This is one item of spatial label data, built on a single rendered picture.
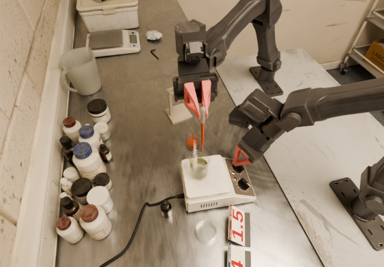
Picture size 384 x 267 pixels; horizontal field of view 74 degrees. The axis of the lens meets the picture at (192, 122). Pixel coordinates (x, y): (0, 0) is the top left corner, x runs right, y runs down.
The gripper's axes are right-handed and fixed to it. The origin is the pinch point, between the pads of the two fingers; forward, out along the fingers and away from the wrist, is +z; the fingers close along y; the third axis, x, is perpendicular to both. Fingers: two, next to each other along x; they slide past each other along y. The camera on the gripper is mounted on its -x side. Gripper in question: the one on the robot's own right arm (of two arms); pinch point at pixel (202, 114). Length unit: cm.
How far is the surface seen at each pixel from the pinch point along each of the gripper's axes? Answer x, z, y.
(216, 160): 23.2, -2.8, 4.8
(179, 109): 31.5, -32.8, -2.2
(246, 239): 31.3, 17.0, 8.6
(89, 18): 24, -98, -40
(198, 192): 22.9, 6.0, -2.1
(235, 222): 29.0, 13.2, 6.7
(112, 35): 28, -87, -29
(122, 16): 25, -100, -24
